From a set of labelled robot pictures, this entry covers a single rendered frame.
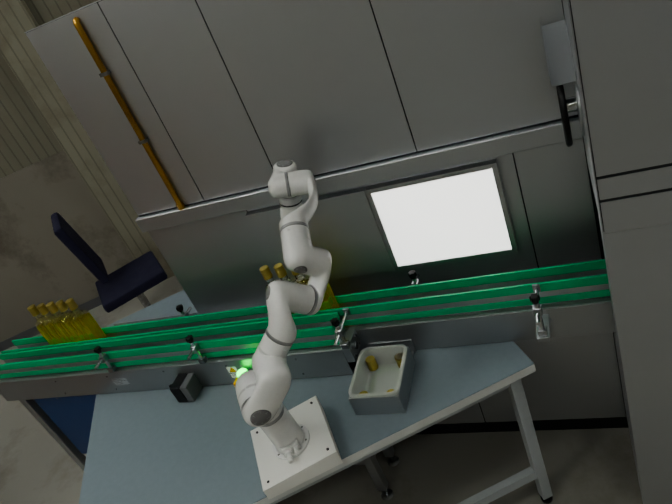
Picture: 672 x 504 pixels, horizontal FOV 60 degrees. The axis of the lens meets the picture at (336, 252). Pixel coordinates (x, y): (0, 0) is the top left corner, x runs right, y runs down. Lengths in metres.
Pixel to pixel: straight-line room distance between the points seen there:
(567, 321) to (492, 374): 0.29
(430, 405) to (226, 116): 1.15
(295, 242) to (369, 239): 0.49
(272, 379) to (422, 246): 0.75
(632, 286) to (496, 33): 0.76
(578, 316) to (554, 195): 0.38
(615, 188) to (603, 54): 0.32
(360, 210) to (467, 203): 0.36
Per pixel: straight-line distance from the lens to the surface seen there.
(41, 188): 5.10
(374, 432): 1.91
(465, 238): 2.00
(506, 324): 1.98
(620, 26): 1.37
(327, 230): 2.07
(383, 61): 1.79
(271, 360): 1.62
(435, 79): 1.79
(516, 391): 2.05
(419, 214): 1.96
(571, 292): 1.92
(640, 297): 1.71
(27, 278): 5.43
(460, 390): 1.93
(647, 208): 1.56
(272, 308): 1.59
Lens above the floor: 2.14
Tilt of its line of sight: 29 degrees down
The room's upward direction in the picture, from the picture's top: 23 degrees counter-clockwise
